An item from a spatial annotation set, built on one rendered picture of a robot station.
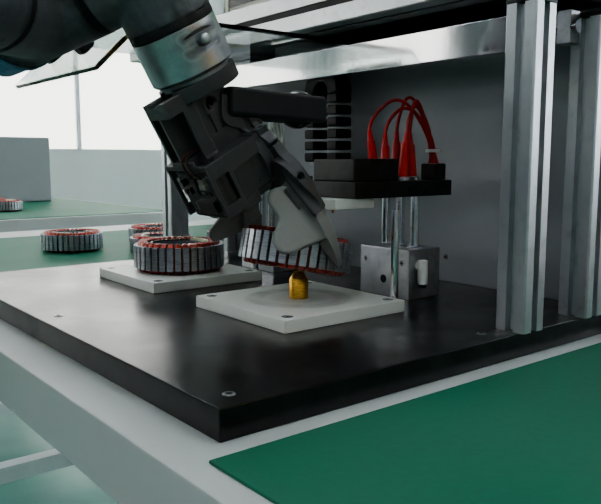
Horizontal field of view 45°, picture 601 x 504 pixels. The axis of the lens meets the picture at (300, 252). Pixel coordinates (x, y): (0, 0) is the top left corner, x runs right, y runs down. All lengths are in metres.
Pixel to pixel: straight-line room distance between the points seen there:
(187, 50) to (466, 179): 0.41
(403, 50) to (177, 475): 0.48
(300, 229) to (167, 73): 0.17
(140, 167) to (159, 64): 5.27
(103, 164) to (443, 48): 5.13
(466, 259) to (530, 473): 0.49
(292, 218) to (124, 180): 5.20
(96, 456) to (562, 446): 0.30
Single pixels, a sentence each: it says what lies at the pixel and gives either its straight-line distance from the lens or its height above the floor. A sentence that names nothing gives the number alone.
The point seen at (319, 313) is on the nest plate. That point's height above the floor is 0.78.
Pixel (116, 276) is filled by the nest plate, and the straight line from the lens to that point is 0.91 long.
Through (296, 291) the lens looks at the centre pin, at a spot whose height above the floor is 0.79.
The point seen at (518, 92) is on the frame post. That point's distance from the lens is 0.65.
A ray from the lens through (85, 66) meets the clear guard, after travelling 0.76.
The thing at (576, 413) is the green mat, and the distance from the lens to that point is 0.53.
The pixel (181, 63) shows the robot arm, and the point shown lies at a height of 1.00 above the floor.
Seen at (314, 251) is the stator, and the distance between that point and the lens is 0.66.
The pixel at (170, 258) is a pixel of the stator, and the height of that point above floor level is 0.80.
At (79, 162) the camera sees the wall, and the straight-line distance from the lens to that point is 5.68.
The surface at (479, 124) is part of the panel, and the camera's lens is 0.88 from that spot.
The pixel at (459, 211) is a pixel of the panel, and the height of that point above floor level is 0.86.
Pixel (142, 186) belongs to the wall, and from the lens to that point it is 5.89.
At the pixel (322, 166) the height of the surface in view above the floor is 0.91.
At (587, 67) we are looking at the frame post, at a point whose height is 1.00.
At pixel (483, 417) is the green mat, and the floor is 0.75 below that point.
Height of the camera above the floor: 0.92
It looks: 7 degrees down
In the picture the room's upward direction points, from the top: straight up
